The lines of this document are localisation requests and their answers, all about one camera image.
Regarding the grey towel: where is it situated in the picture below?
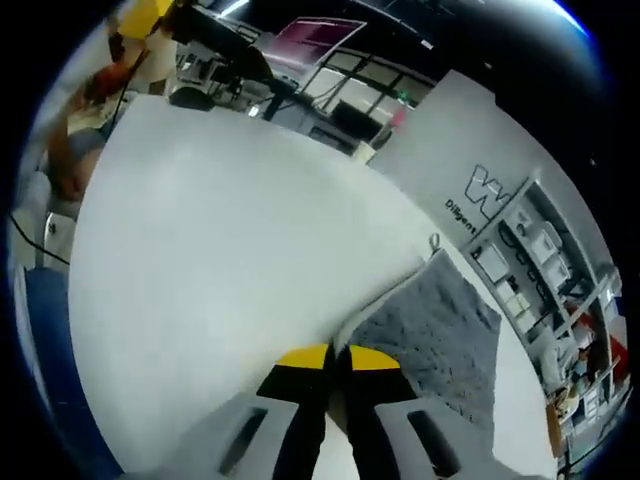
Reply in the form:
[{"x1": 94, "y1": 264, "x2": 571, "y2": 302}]
[{"x1": 329, "y1": 233, "x2": 503, "y2": 461}]

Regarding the wooden tray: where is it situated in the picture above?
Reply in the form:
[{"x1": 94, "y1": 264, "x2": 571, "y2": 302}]
[{"x1": 545, "y1": 399, "x2": 564, "y2": 459}]

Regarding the black cable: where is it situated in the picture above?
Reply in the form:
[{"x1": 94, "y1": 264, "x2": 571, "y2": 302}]
[{"x1": 8, "y1": 213, "x2": 71, "y2": 266}]

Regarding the black computer monitor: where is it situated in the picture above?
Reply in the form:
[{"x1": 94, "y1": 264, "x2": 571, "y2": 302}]
[{"x1": 335, "y1": 98, "x2": 382, "y2": 139}]

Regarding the large dark red screen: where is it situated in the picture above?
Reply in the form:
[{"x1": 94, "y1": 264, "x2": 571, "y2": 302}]
[{"x1": 272, "y1": 15, "x2": 366, "y2": 67}]

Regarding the grey metal shelf rack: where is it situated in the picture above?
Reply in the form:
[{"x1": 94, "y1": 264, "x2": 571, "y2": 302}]
[{"x1": 462, "y1": 174, "x2": 626, "y2": 401}]

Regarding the grey storage shelf with boxes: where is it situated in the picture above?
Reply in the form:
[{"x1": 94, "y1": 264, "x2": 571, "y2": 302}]
[{"x1": 474, "y1": 209, "x2": 571, "y2": 321}]

